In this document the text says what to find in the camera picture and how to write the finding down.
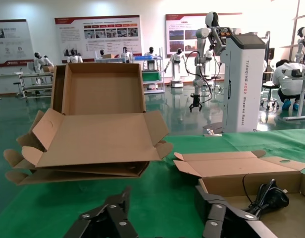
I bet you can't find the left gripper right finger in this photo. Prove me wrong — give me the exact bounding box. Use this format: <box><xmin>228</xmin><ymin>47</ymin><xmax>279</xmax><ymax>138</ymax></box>
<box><xmin>194</xmin><ymin>184</ymin><xmax>279</xmax><ymax>238</ymax></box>

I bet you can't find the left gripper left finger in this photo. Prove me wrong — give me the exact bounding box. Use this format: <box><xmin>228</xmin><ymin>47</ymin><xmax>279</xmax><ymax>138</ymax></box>
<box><xmin>63</xmin><ymin>186</ymin><xmax>139</xmax><ymax>238</ymax></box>

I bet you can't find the black power cord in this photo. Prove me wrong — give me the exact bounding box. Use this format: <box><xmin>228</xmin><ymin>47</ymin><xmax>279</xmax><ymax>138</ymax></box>
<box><xmin>242</xmin><ymin>173</ymin><xmax>290</xmax><ymax>220</ymax></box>

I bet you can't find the open brown cardboard box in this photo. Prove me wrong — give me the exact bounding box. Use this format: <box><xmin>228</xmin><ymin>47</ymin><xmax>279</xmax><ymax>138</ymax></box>
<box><xmin>172</xmin><ymin>149</ymin><xmax>305</xmax><ymax>238</ymax></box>

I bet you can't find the metal shelving rack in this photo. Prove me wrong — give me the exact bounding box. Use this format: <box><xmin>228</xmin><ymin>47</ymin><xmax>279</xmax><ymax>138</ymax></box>
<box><xmin>132</xmin><ymin>47</ymin><xmax>166</xmax><ymax>95</ymax></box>

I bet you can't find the black round stool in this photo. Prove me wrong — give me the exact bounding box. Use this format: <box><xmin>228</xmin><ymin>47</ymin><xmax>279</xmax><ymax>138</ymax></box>
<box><xmin>260</xmin><ymin>83</ymin><xmax>281</xmax><ymax>110</ymax></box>

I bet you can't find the white wheeled humanoid robot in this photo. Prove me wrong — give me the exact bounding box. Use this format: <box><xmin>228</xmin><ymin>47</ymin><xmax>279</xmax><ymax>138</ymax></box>
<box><xmin>188</xmin><ymin>11</ymin><xmax>271</xmax><ymax>136</ymax></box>

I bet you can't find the green storage bin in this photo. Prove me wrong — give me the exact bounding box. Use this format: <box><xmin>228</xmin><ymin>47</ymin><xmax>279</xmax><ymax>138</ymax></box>
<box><xmin>142</xmin><ymin>71</ymin><xmax>160</xmax><ymax>81</ymax></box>

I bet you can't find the person in white shirt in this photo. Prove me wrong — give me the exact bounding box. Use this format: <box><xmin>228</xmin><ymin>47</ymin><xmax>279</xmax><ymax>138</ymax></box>
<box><xmin>272</xmin><ymin>59</ymin><xmax>305</xmax><ymax>112</ymax></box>

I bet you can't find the metal frame workbench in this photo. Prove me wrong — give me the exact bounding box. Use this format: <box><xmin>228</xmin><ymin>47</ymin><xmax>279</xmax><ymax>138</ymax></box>
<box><xmin>13</xmin><ymin>71</ymin><xmax>55</xmax><ymax>100</ymax></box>

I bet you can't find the wide white red wall poster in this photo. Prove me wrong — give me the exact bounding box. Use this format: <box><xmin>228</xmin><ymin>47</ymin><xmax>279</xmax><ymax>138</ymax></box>
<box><xmin>54</xmin><ymin>15</ymin><xmax>143</xmax><ymax>62</ymax></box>

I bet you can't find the wall poster with photos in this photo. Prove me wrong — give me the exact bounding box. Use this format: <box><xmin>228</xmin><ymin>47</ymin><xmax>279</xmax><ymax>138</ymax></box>
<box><xmin>165</xmin><ymin>12</ymin><xmax>243</xmax><ymax>56</ymax></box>

